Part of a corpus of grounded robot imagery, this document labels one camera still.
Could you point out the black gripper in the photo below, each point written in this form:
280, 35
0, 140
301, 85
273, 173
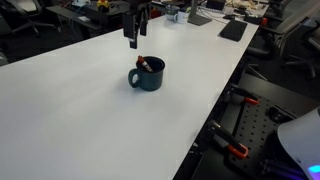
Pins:
140, 6

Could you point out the grey green cup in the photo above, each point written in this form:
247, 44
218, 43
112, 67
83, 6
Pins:
171, 11

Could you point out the red white marker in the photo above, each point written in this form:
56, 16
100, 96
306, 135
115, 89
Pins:
142, 62

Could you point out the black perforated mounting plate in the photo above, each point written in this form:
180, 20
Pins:
256, 123

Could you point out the dark teal mug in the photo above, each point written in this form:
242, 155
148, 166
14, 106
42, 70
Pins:
150, 81

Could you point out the black grey office chair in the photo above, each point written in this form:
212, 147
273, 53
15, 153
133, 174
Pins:
270, 36

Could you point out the white coffee mug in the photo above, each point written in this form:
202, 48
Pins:
181, 17

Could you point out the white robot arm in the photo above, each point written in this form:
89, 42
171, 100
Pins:
300, 136

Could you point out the grey monitor stand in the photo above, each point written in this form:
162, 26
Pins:
199, 20

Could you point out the yellow red toy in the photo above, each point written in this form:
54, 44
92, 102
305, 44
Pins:
102, 4

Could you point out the black flat pad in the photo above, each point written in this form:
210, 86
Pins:
233, 30

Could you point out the dark office desk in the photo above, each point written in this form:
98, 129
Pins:
86, 15

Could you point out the small black box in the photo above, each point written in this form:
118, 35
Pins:
252, 19

